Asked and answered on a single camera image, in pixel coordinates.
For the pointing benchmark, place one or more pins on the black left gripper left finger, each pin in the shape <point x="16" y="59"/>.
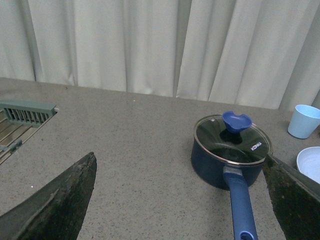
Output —
<point x="57" y="210"/>

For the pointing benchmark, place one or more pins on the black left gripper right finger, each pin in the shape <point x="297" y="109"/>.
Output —
<point x="295" y="200"/>

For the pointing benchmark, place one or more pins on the glass lid blue knob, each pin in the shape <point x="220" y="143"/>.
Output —
<point x="232" y="138"/>

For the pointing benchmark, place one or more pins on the light blue plate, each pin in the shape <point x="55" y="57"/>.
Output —
<point x="308" y="163"/>

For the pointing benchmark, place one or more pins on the light blue plastic cup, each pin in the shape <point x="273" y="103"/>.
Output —
<point x="305" y="119"/>

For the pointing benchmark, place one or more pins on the dark blue saucepan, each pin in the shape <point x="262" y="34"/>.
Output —
<point x="234" y="178"/>

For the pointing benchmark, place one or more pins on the green dish drying rack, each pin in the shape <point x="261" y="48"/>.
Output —
<point x="19" y="120"/>

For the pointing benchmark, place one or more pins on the white curtain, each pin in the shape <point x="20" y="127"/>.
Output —
<point x="260" y="53"/>

